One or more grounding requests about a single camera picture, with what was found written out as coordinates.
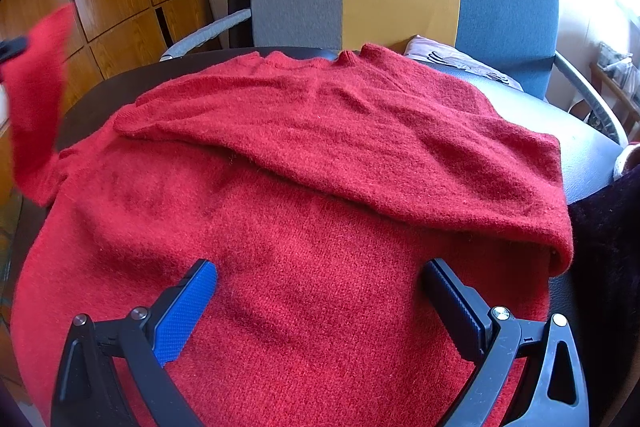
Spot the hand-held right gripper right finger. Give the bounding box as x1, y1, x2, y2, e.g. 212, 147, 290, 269
423, 258, 591, 427

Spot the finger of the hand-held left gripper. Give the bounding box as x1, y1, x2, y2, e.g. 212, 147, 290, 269
0, 35, 29, 64

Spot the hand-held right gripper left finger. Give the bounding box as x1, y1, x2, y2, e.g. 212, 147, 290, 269
50, 258, 218, 427

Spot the red knit sweater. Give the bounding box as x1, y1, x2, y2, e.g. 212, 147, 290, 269
10, 3, 574, 427

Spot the dark velvet garment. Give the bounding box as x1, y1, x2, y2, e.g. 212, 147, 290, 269
567, 177, 640, 427

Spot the pink printed cushion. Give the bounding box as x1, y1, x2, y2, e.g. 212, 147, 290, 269
402, 34, 524, 94

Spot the wooden desk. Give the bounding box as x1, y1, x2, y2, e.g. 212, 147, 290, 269
589, 62, 640, 134

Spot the heap of small desk items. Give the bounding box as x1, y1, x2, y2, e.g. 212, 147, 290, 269
597, 41, 640, 94

